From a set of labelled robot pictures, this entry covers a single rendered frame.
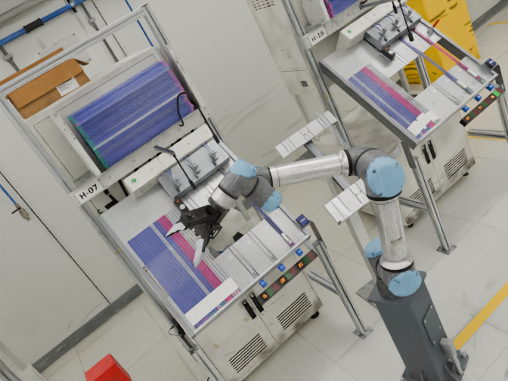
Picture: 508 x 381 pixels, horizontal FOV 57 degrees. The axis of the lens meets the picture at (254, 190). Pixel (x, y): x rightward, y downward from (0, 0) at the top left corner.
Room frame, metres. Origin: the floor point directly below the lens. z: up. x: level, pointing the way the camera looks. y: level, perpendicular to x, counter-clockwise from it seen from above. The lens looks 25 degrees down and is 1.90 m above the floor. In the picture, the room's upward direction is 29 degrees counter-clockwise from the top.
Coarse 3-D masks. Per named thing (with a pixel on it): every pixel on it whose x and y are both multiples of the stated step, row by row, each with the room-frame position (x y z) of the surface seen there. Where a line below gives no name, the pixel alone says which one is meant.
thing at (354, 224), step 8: (328, 184) 2.06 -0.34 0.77; (336, 184) 2.01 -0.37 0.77; (336, 192) 2.01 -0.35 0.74; (352, 216) 2.01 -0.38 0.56; (352, 224) 2.01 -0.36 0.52; (360, 224) 2.02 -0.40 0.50; (352, 232) 2.04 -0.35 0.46; (360, 232) 2.01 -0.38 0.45; (360, 240) 2.01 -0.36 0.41; (368, 240) 2.02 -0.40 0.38; (360, 248) 2.04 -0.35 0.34; (368, 264) 2.03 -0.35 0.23; (368, 288) 2.11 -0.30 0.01
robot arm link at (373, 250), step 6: (372, 240) 1.48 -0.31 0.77; (378, 240) 1.46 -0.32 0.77; (366, 246) 1.46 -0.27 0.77; (372, 246) 1.44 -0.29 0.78; (378, 246) 1.42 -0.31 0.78; (366, 252) 1.43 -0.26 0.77; (372, 252) 1.41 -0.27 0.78; (378, 252) 1.39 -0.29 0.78; (372, 258) 1.41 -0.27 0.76; (378, 258) 1.39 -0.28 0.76; (372, 264) 1.41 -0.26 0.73; (378, 276) 1.42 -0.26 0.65
